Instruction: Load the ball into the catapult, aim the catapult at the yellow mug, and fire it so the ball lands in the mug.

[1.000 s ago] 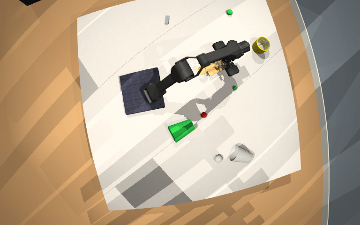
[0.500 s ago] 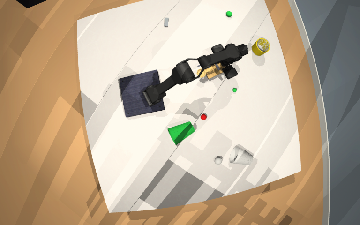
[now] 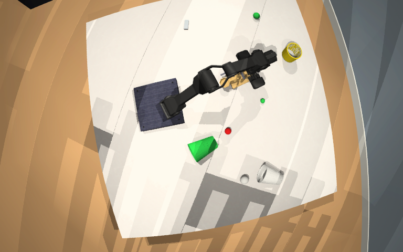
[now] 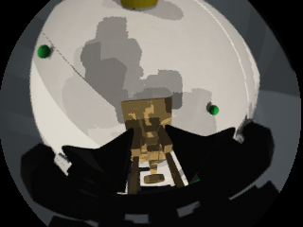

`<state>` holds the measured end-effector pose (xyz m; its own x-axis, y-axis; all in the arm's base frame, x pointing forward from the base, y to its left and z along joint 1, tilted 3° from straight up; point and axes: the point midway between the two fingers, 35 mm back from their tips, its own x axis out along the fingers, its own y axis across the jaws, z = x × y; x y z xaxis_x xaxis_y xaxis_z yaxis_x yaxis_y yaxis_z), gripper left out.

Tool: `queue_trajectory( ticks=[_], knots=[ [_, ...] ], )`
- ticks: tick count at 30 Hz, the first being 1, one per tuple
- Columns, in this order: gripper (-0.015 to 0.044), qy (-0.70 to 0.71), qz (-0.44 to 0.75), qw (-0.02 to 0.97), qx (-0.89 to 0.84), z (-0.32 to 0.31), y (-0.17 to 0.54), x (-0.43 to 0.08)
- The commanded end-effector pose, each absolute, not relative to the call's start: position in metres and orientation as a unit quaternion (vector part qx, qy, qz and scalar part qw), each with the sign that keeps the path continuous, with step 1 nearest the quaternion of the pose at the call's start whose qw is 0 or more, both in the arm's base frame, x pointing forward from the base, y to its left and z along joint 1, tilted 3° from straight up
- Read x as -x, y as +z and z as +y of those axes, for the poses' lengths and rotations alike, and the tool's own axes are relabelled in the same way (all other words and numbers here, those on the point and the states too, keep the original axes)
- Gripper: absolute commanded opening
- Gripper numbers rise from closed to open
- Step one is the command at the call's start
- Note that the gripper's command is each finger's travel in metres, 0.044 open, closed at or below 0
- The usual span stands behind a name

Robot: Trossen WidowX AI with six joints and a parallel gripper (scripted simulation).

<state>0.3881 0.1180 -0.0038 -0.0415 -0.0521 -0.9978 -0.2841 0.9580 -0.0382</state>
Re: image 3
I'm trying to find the yellow cylinder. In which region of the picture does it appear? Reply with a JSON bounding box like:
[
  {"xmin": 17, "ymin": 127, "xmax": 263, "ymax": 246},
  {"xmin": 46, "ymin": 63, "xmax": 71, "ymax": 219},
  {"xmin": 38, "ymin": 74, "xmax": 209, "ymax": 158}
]
[{"xmin": 282, "ymin": 43, "xmax": 302, "ymax": 63}]

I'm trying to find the green cup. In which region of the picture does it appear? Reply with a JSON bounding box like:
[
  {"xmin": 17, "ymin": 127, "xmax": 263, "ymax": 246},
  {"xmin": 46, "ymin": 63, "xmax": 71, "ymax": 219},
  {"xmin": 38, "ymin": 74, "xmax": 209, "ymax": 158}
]
[{"xmin": 188, "ymin": 136, "xmax": 218, "ymax": 162}]

